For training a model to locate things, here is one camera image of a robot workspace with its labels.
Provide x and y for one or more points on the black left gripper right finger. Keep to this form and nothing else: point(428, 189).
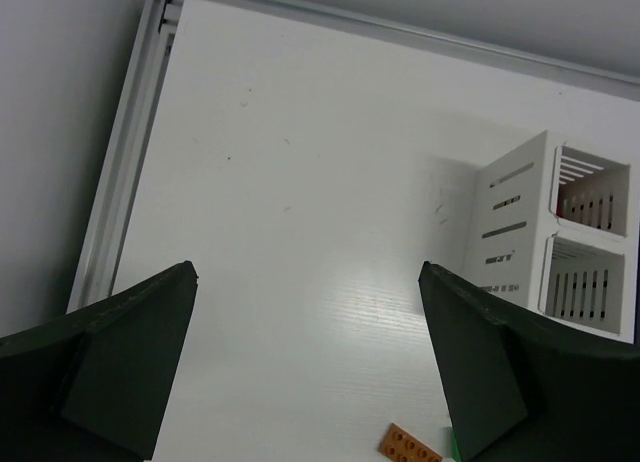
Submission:
point(522, 387)

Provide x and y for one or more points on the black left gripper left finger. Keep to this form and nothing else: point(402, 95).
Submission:
point(94, 384)

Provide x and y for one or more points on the white slatted container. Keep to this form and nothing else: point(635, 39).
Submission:
point(579, 270)

